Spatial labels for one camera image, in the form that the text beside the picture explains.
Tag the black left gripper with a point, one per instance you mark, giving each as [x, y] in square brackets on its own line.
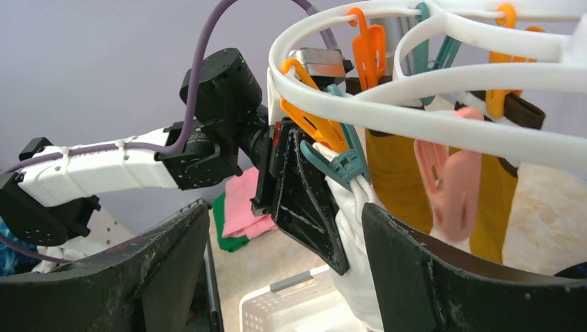
[296, 194]

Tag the white sock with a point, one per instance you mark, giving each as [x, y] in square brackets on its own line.
[356, 285]

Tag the mustard yellow sock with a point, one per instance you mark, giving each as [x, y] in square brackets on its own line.
[398, 184]

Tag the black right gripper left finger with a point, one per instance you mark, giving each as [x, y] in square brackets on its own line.
[143, 284]

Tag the pink cloth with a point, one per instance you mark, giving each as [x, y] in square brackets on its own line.
[239, 220]

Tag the white plastic clip hanger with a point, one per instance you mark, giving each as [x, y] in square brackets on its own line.
[553, 63]

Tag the pink clothespin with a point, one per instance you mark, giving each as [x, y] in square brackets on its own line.
[452, 185]

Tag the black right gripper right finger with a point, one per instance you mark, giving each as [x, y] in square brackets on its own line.
[424, 284]

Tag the white plastic basket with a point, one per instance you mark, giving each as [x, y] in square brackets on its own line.
[308, 301]

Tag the teal clothespin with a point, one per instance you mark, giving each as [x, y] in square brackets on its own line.
[345, 166]

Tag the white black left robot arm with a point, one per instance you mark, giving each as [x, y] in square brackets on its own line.
[53, 192]

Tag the orange clothespin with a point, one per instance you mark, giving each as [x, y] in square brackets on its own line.
[369, 49]

